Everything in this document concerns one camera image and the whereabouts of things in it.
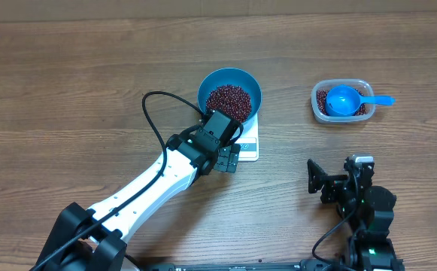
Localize blue plastic measuring scoop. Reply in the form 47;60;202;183
326;85;395;117

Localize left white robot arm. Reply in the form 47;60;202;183
33;111;243;270

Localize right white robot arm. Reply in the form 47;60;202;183
300;154;405;271

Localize white digital kitchen scale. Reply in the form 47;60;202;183
202;111;259;163

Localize red beans in bowl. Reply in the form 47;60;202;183
206;84;252;123

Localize blue metal bowl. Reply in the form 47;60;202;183
197;67;263;124

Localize clear plastic container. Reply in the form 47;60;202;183
311;79;376;124

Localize right black cable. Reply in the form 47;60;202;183
311;176;366;268

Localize black cable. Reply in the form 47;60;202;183
29;90;244;271
311;176;366;268

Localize left black cable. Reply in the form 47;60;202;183
29;90;244;271

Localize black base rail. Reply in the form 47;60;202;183
121;259;353;271

